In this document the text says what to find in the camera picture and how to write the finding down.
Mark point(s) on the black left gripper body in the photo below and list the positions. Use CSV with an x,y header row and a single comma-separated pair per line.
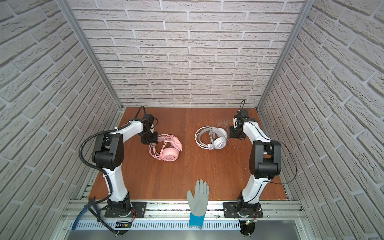
x,y
150,137

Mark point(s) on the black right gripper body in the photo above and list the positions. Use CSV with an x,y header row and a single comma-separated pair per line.
x,y
235,133

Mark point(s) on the pink headphones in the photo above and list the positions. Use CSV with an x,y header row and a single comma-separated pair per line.
x,y
170,149

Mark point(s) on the white headphones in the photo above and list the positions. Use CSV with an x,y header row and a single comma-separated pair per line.
x,y
218,138

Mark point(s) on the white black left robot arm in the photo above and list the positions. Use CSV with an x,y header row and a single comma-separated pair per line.
x,y
109,155

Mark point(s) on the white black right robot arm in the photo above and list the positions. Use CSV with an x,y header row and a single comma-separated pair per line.
x,y
264,163

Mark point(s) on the grey blue work glove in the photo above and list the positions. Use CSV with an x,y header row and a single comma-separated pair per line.
x,y
198,203

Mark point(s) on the aluminium corner post right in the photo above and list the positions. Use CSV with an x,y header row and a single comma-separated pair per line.
x,y
307,6

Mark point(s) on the aluminium corner post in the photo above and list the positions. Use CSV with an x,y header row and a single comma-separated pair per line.
x,y
83,40
307,6

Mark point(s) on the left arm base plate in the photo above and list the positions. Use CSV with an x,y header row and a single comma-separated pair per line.
x,y
134,208

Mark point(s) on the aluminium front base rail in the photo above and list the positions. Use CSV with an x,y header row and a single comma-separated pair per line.
x,y
174,215

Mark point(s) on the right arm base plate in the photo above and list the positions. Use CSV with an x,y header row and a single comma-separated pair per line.
x,y
242,210

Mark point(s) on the aluminium corner post left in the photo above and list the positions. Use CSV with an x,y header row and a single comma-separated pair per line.
x,y
83,40

